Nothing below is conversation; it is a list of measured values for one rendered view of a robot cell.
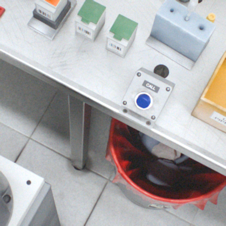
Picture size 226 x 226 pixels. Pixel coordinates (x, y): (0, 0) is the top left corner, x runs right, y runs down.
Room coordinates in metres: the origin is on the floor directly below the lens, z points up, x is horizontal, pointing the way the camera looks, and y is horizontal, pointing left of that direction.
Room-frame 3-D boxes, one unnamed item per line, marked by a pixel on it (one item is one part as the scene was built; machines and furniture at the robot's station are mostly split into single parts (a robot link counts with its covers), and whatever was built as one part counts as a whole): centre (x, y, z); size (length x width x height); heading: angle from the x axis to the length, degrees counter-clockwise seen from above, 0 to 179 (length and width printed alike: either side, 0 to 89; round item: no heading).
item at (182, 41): (0.47, -0.10, 0.92); 0.10 x 0.07 x 0.10; 67
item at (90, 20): (0.47, 0.06, 0.91); 0.05 x 0.04 x 0.07; 162
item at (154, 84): (0.36, -0.07, 0.92); 0.13 x 0.07 x 0.08; 162
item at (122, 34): (0.45, 0.00, 0.91); 0.05 x 0.04 x 0.07; 162
